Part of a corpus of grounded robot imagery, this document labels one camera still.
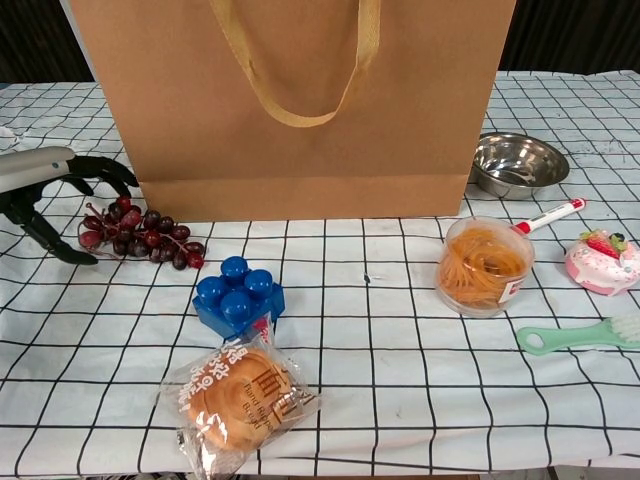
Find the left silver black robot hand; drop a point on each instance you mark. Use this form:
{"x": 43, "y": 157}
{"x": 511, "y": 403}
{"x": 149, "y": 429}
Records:
{"x": 35, "y": 167}

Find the bunch of dark red grapes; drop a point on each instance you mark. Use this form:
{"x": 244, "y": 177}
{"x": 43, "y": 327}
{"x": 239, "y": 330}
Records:
{"x": 135, "y": 232}

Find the round bread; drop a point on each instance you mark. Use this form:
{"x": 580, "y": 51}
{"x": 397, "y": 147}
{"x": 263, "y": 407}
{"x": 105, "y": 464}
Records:
{"x": 240, "y": 400}

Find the rubber bands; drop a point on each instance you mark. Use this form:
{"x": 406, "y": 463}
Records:
{"x": 480, "y": 270}

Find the pink cupcake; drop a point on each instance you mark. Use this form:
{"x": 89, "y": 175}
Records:
{"x": 600, "y": 265}

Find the brown paper shopping bag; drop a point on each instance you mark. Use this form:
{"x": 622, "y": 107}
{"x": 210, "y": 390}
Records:
{"x": 300, "y": 150}

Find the dark folding partition screen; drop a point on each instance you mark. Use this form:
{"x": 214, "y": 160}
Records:
{"x": 30, "y": 40}

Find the blue four-stud building block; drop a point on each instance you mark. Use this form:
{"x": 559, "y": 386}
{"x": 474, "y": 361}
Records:
{"x": 235, "y": 300}

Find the white black-checked tablecloth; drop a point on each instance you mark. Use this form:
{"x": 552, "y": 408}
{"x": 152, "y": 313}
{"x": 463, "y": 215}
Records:
{"x": 400, "y": 400}

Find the stainless steel bowl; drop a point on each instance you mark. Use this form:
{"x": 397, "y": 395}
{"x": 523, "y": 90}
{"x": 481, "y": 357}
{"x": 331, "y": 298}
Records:
{"x": 520, "y": 165}

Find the red and white marker pen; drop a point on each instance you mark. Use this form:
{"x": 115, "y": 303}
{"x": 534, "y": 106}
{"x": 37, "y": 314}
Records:
{"x": 550, "y": 214}

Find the mint green scrubbing brush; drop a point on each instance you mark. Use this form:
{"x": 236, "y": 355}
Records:
{"x": 565, "y": 340}

